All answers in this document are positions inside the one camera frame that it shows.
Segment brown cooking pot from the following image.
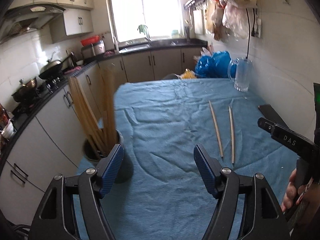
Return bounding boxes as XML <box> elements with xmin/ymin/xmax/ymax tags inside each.
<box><xmin>11</xmin><ymin>78</ymin><xmax>40</xmax><ymax>103</ymax></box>

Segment black kitchen countertop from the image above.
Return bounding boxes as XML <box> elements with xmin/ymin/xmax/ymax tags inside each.
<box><xmin>0</xmin><ymin>39</ymin><xmax>208</xmax><ymax>155</ymax></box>

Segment dark grey chopstick holder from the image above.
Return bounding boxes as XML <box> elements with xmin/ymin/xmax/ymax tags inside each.
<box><xmin>82</xmin><ymin>129</ymin><xmax>134</xmax><ymax>183</ymax></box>

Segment black wok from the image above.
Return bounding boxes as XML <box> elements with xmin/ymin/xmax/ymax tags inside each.
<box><xmin>38</xmin><ymin>52</ymin><xmax>65</xmax><ymax>80</ymax></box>

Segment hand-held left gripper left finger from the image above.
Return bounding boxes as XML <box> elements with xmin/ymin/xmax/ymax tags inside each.
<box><xmin>29</xmin><ymin>144</ymin><xmax>125</xmax><ymax>240</ymax></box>

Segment blue plastic bag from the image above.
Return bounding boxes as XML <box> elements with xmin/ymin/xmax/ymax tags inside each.
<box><xmin>194</xmin><ymin>51</ymin><xmax>237</xmax><ymax>78</ymax></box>

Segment person's right hand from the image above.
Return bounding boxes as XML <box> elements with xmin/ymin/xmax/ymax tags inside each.
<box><xmin>281</xmin><ymin>167</ymin><xmax>305</xmax><ymax>213</ymax></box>

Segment range hood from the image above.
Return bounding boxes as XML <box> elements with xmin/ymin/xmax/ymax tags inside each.
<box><xmin>0</xmin><ymin>3</ymin><xmax>67</xmax><ymax>44</ymax></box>

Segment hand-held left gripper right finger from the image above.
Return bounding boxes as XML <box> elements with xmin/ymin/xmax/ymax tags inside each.
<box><xmin>193</xmin><ymin>144</ymin><xmax>292</xmax><ymax>240</ymax></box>

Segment kitchen sink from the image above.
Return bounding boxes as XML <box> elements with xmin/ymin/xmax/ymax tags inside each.
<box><xmin>119</xmin><ymin>44</ymin><xmax>151</xmax><ymax>53</ymax></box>

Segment blue towel tablecloth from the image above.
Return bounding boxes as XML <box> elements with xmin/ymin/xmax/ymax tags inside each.
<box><xmin>72</xmin><ymin>76</ymin><xmax>308</xmax><ymax>240</ymax></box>

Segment black power cable with plug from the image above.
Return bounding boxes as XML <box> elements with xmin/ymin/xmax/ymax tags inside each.
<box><xmin>245</xmin><ymin>9</ymin><xmax>252</xmax><ymax>63</ymax></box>

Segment kitchen window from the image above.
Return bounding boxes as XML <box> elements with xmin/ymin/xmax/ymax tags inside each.
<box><xmin>107</xmin><ymin>0</ymin><xmax>181</xmax><ymax>43</ymax></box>

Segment dark kettle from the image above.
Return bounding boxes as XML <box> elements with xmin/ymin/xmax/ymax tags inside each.
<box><xmin>66</xmin><ymin>51</ymin><xmax>77</xmax><ymax>68</ymax></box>

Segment small upper kitchen cabinet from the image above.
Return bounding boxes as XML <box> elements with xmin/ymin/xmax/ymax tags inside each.
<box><xmin>51</xmin><ymin>10</ymin><xmax>94</xmax><ymax>43</ymax></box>

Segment bunch of wooden chopsticks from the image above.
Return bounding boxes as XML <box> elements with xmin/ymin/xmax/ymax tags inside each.
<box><xmin>68</xmin><ymin>66</ymin><xmax>117</xmax><ymax>155</ymax></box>

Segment clear glass mug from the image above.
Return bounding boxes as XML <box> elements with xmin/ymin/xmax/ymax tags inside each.
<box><xmin>229</xmin><ymin>58</ymin><xmax>253</xmax><ymax>92</ymax></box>

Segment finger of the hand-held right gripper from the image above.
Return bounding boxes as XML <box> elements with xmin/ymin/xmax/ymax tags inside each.
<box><xmin>257</xmin><ymin>116</ymin><xmax>275</xmax><ymax>133</ymax></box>

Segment hanging plastic bags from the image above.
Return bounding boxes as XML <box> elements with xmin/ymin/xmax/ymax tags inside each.
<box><xmin>205</xmin><ymin>0</ymin><xmax>259</xmax><ymax>43</ymax></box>

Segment tan wooden chopstick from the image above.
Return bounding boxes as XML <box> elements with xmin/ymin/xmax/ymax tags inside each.
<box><xmin>228</xmin><ymin>105</ymin><xmax>235</xmax><ymax>165</ymax></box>
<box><xmin>208</xmin><ymin>100</ymin><xmax>224</xmax><ymax>158</ymax></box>

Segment wall power socket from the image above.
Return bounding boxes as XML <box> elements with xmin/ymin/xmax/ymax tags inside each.
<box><xmin>251</xmin><ymin>7</ymin><xmax>263</xmax><ymax>38</ymax></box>

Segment person's right forearm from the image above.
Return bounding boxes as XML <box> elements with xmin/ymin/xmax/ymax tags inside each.
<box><xmin>285</xmin><ymin>180</ymin><xmax>320</xmax><ymax>233</ymax></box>

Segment black wall rack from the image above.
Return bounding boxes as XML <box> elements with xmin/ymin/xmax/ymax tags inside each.
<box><xmin>184</xmin><ymin>0</ymin><xmax>208</xmax><ymax>10</ymax></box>

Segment stack of white bowls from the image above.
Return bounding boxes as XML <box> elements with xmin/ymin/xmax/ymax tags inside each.
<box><xmin>0</xmin><ymin>119</ymin><xmax>14</xmax><ymax>140</ymax></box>

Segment gas stove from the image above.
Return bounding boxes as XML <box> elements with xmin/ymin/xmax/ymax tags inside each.
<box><xmin>11</xmin><ymin>76</ymin><xmax>65</xmax><ymax>110</ymax></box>

